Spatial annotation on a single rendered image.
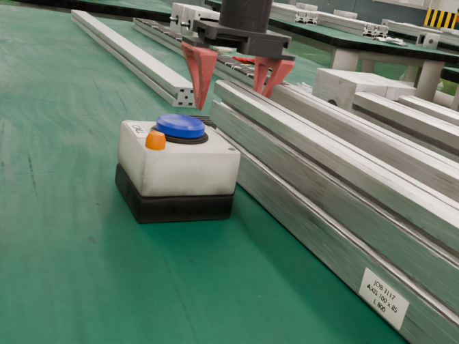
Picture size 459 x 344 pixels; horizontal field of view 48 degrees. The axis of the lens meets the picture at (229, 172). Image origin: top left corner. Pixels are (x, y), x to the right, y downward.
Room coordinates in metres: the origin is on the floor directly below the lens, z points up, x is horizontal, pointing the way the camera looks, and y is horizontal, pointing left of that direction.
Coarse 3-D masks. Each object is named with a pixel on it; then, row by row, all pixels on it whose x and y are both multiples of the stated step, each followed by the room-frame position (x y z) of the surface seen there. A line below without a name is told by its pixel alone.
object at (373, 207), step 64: (256, 128) 0.46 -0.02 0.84; (320, 128) 0.41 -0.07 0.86; (256, 192) 0.44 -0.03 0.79; (320, 192) 0.36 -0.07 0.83; (384, 192) 0.31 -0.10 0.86; (448, 192) 0.35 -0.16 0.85; (320, 256) 0.34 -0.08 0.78; (384, 256) 0.31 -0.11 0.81; (448, 256) 0.27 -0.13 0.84; (448, 320) 0.24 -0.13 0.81
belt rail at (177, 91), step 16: (80, 16) 1.45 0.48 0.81; (96, 32) 1.25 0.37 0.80; (112, 32) 1.23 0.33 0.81; (112, 48) 1.10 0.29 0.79; (128, 48) 1.02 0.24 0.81; (128, 64) 0.97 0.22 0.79; (144, 64) 0.88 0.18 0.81; (160, 64) 0.90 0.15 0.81; (144, 80) 0.87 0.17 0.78; (160, 80) 0.80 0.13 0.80; (176, 80) 0.79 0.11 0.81; (176, 96) 0.75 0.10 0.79; (192, 96) 0.75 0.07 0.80
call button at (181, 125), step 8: (160, 120) 0.40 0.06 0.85; (168, 120) 0.40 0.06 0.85; (176, 120) 0.40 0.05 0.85; (184, 120) 0.40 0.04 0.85; (192, 120) 0.41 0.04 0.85; (200, 120) 0.41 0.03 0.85; (160, 128) 0.39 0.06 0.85; (168, 128) 0.39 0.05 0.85; (176, 128) 0.39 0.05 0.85; (184, 128) 0.39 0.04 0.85; (192, 128) 0.39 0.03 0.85; (200, 128) 0.40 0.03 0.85; (176, 136) 0.39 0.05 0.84; (184, 136) 0.39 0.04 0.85; (192, 136) 0.39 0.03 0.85; (200, 136) 0.40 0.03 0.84
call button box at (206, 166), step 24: (120, 144) 0.41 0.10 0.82; (144, 144) 0.37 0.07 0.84; (168, 144) 0.38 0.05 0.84; (192, 144) 0.39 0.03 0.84; (216, 144) 0.40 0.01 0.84; (120, 168) 0.41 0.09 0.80; (144, 168) 0.35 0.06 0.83; (168, 168) 0.36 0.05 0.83; (192, 168) 0.37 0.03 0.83; (216, 168) 0.38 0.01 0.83; (144, 192) 0.35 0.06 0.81; (168, 192) 0.36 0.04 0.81; (192, 192) 0.37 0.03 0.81; (216, 192) 0.38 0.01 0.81; (144, 216) 0.35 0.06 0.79; (168, 216) 0.36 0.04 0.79; (192, 216) 0.37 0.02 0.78; (216, 216) 0.38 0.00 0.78
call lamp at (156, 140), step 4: (152, 132) 0.36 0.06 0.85; (156, 132) 0.36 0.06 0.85; (160, 132) 0.37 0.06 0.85; (148, 136) 0.36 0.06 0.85; (152, 136) 0.36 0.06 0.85; (156, 136) 0.36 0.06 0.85; (160, 136) 0.36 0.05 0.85; (164, 136) 0.36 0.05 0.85; (148, 140) 0.36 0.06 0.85; (152, 140) 0.36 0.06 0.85; (156, 140) 0.36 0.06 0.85; (160, 140) 0.36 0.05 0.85; (164, 140) 0.36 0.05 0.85; (148, 144) 0.36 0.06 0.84; (152, 144) 0.36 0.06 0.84; (156, 144) 0.36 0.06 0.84; (160, 144) 0.36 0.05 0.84; (164, 144) 0.36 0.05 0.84; (148, 148) 0.36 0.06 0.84; (152, 148) 0.36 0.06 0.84; (156, 148) 0.36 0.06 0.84; (160, 148) 0.36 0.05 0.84; (164, 148) 0.36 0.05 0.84
